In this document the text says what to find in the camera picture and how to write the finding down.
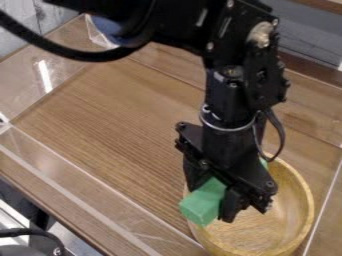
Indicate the green rectangular block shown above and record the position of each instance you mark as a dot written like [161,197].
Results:
[200,205]

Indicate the clear acrylic corner bracket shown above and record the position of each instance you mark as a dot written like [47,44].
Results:
[101,36]

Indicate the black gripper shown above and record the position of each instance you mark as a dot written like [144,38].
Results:
[230,153]

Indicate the clear acrylic enclosure wall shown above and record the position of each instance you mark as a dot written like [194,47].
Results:
[87,145]

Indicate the brown wooden bowl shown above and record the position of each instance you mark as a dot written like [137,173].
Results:
[273,234]

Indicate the grey metal frame part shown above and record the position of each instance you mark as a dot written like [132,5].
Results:
[33,233]

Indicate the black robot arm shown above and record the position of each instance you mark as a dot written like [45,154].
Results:
[232,33]

